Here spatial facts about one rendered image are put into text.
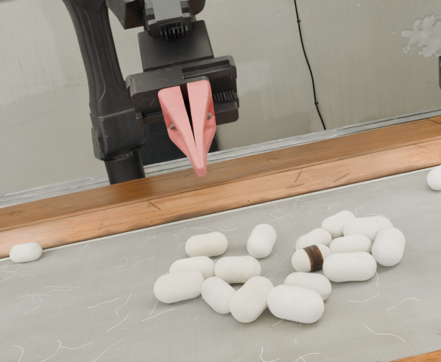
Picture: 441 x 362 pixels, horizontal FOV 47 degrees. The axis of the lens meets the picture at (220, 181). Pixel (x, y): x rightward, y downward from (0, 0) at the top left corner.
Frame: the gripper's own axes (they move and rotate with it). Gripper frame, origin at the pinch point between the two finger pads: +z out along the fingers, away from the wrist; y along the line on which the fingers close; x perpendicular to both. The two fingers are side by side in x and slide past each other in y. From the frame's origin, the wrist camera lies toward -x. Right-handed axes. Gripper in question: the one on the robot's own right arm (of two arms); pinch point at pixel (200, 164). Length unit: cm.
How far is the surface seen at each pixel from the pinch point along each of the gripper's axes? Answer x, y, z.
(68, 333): -1.1, -11.7, 12.8
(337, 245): -1.3, 8.8, 10.6
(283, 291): -5.4, 3.5, 14.6
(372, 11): 126, 93, -152
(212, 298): -3.5, -1.1, 13.4
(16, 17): 110, -66, -175
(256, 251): 0.9, 3.0, 8.7
